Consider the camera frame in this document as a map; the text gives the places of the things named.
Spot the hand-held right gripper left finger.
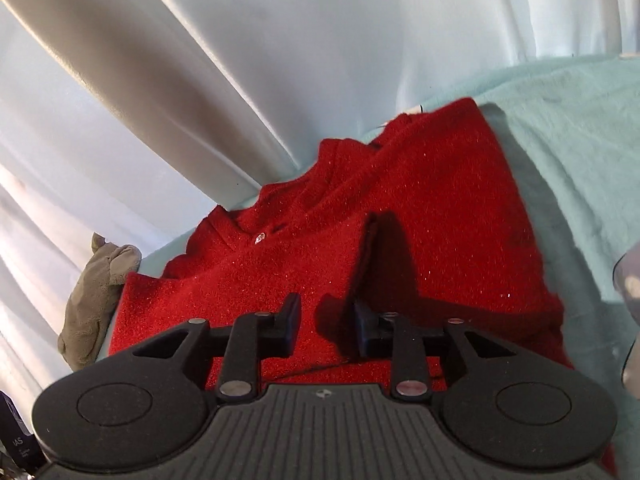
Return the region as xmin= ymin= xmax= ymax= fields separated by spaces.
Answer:
xmin=131 ymin=293 xmax=303 ymax=402

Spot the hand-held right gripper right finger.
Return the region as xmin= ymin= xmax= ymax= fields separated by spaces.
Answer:
xmin=352 ymin=300 xmax=507 ymax=404

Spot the red knit sweater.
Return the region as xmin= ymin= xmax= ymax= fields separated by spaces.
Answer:
xmin=108 ymin=96 xmax=620 ymax=476

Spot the grey-brown plush toy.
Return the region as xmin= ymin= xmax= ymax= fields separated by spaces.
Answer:
xmin=57 ymin=232 xmax=143 ymax=372

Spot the light green printed bed sheet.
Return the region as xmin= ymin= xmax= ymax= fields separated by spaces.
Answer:
xmin=95 ymin=55 xmax=640 ymax=480

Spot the white curtain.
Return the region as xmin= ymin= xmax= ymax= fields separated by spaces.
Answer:
xmin=0 ymin=0 xmax=640 ymax=406

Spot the black box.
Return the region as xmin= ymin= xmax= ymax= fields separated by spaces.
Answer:
xmin=0 ymin=391 xmax=40 ymax=477

